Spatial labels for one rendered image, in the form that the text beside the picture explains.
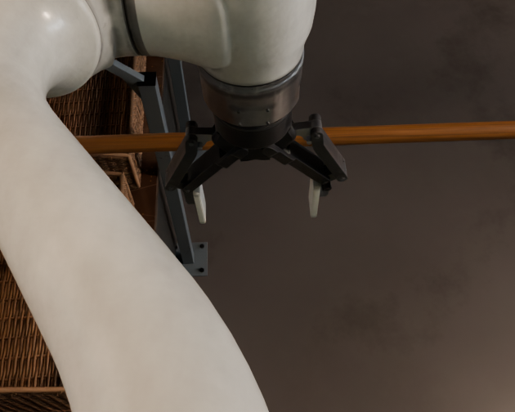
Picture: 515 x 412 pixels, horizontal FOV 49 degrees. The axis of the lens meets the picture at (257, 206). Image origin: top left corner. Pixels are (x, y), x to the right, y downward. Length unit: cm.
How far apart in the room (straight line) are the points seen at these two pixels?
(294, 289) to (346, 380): 36
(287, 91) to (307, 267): 168
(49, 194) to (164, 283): 7
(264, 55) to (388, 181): 198
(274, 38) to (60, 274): 25
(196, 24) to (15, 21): 11
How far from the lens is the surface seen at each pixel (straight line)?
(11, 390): 127
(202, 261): 214
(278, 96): 48
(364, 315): 209
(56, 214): 24
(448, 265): 225
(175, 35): 42
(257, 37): 41
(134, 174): 158
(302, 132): 57
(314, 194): 65
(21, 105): 31
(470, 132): 99
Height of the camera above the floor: 192
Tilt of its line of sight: 58 degrees down
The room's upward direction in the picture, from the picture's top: straight up
